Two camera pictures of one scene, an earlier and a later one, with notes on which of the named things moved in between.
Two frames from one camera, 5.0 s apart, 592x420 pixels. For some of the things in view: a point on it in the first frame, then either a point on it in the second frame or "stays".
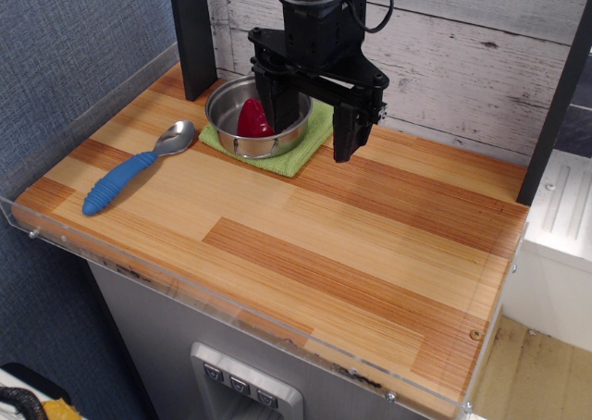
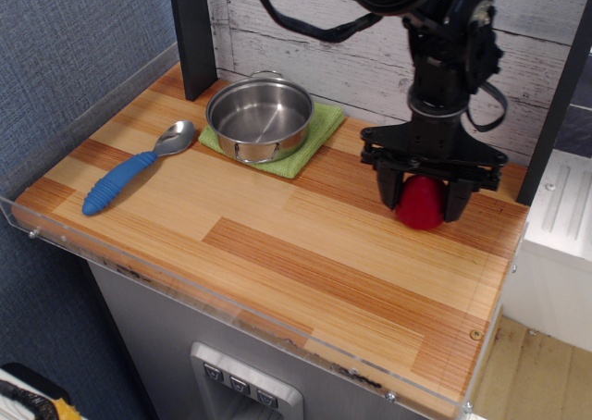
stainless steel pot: x=223 y=106 stays
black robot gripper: x=322 y=42 → x=436 y=145
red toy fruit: x=252 y=121 → x=422 y=205
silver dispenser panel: x=235 y=389 stays
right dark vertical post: x=560 y=105 stays
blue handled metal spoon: x=176 y=138 stays
